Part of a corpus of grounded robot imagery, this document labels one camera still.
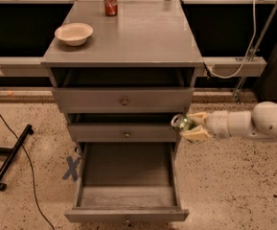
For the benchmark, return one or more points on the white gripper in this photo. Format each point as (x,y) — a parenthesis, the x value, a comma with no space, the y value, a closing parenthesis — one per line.
(217,125)

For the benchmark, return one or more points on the green soda can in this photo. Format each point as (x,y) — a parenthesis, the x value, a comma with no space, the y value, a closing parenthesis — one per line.
(181,123)

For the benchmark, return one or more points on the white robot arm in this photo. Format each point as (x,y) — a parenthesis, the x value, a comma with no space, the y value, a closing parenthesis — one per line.
(260,124)

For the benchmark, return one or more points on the grey drawer cabinet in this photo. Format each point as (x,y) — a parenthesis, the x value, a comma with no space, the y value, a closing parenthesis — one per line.
(144,34)

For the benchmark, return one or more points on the grey open bottom drawer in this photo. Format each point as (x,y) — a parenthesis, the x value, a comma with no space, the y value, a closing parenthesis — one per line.
(127,182)

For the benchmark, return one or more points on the grey middle drawer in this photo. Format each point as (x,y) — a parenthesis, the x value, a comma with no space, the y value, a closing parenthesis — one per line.
(131,127)

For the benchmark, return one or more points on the grey top drawer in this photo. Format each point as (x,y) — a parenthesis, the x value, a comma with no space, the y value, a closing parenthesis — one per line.
(123,90)

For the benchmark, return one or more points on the red soda can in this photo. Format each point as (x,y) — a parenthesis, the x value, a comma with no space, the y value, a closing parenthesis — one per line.
(111,7)

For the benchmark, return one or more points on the white bowl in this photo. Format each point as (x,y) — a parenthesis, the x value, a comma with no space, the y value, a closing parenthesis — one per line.
(74,34)

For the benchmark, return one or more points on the black stand leg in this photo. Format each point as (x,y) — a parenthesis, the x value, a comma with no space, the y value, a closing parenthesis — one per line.
(11,153)

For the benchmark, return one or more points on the grey metal frame rail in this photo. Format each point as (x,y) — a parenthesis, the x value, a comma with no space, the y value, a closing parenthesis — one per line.
(27,67)

